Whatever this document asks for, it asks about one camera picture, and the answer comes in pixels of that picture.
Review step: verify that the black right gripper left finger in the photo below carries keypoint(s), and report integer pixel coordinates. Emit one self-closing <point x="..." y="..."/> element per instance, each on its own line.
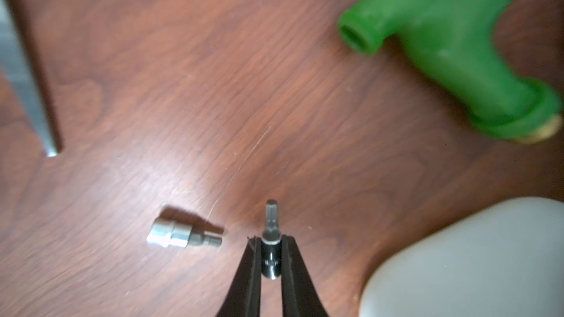
<point x="244" y="296"/>

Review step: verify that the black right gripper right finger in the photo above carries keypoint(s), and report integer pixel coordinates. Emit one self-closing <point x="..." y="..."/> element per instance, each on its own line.
<point x="299" y="297"/>

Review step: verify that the silver socket bit three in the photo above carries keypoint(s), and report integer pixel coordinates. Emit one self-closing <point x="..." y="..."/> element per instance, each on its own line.
<point x="271" y="243"/>

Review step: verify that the silver socket bit five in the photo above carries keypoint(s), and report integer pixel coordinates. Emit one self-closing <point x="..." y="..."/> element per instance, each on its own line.
<point x="169" y="233"/>

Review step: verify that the white plastic storage box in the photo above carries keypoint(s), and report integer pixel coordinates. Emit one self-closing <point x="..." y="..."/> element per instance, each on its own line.
<point x="506" y="260"/>

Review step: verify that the green plastic faucet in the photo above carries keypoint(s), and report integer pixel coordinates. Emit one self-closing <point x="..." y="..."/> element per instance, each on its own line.
<point x="450" y="42"/>

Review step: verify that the blue handled scissors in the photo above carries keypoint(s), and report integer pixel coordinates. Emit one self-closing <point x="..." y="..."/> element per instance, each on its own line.
<point x="19" y="71"/>

